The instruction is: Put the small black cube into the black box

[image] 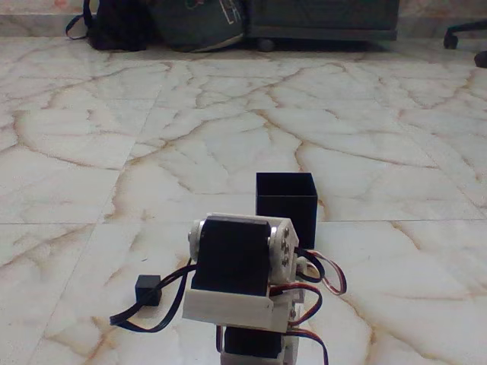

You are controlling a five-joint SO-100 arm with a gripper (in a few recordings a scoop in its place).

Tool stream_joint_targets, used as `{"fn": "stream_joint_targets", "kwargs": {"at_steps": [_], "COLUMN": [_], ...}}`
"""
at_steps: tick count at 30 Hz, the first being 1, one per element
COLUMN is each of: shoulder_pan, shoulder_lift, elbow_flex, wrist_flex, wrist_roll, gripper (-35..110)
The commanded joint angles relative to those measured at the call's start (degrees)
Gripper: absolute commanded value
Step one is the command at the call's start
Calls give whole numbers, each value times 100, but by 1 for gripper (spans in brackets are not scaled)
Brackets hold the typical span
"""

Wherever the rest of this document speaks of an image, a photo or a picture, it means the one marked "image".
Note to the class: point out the dark grey cabinet on casters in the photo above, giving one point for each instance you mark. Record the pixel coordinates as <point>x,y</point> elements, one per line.
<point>323,19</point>

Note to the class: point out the black office chair base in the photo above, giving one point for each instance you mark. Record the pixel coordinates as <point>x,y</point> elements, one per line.
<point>462,28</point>

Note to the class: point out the grey bag with white lettering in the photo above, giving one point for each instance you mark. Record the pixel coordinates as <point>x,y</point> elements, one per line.
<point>190,26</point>

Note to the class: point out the black box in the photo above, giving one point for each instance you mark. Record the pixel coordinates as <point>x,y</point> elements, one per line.
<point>285,216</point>

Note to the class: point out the small black cube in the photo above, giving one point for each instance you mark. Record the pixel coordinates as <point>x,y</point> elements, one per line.
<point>147,289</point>

